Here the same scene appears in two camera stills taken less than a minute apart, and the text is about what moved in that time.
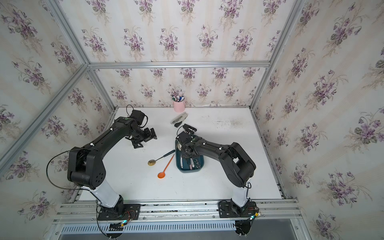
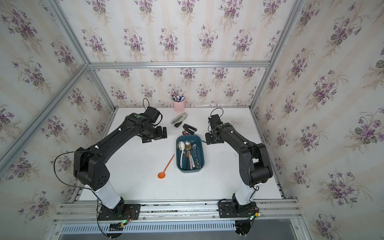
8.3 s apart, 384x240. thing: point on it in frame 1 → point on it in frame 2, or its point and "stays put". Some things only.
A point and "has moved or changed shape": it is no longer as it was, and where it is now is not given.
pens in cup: [177, 98] stays put
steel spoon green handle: [197, 164] stays put
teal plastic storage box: [186, 162] stays put
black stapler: [189, 128] stays put
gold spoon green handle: [152, 162] has moved or changed shape
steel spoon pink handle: [192, 165] stays put
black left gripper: [149, 135] → [161, 136]
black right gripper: [182, 150] → [208, 138]
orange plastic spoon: [162, 174] stays put
